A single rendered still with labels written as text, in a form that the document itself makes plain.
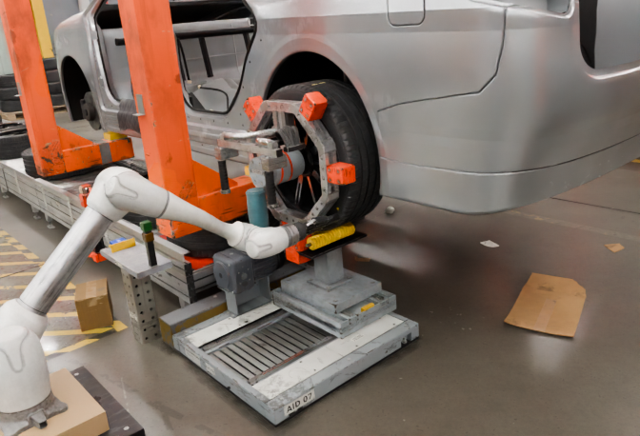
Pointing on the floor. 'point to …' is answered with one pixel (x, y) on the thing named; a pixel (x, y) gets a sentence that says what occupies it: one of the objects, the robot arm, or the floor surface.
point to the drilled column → (141, 307)
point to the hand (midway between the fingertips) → (331, 219)
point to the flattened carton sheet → (549, 305)
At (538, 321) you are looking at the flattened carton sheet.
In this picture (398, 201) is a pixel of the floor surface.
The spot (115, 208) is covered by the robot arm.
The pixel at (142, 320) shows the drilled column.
